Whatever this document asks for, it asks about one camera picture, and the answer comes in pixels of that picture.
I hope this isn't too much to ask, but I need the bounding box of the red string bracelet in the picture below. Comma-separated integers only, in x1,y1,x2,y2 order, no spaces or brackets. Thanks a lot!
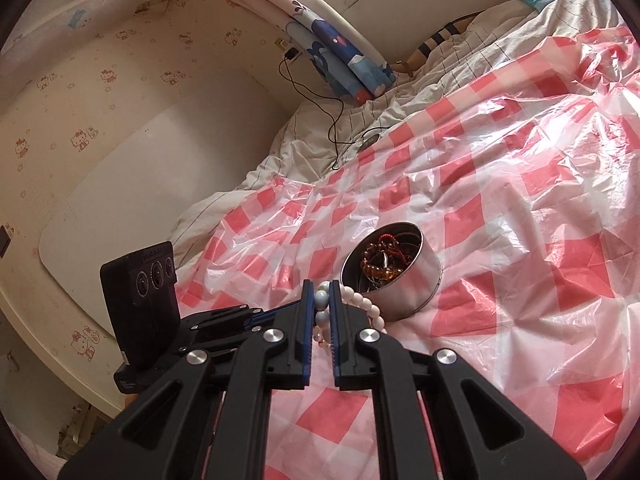
375,232,407,257

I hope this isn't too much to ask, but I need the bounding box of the round metal tin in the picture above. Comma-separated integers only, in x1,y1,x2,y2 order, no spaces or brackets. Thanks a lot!
339,221,444,322

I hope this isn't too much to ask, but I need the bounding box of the dark brown bead bracelet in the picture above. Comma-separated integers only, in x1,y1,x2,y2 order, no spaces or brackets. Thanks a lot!
357,240,396,273

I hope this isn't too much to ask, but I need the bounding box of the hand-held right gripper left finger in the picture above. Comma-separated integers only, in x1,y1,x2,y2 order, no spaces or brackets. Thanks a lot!
57,279,315,480

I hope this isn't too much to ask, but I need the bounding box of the blue printed curtain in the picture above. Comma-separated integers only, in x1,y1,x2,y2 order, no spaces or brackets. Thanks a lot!
167,0,397,104

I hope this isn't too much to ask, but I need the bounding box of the white bead bracelet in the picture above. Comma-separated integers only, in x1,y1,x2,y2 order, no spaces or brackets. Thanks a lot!
312,281,389,338

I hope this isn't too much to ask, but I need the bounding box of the tan striped pillow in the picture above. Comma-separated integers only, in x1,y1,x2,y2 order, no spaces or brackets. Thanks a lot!
394,10,484,79

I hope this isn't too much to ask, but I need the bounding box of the white quilt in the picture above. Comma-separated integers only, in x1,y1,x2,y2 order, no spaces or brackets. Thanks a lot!
169,0,628,267

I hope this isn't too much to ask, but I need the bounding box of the pale pink bead bracelet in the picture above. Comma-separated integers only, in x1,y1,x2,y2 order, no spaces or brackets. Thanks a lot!
311,327,335,357

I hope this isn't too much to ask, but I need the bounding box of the pink checked plastic sheet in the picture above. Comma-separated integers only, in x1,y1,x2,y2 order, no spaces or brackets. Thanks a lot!
175,22,640,480

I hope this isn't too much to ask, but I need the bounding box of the black cable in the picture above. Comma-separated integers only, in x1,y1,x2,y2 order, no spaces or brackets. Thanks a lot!
277,50,397,172

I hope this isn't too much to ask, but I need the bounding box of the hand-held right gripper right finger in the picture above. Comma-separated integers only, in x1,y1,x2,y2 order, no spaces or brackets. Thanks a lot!
329,279,586,480

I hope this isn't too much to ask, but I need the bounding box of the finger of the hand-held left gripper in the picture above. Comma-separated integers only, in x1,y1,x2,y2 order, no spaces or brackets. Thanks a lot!
180,302,304,335
175,329,266,362

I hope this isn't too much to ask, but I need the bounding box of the white headboard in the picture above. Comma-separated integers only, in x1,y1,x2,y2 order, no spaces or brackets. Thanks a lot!
37,72,297,337

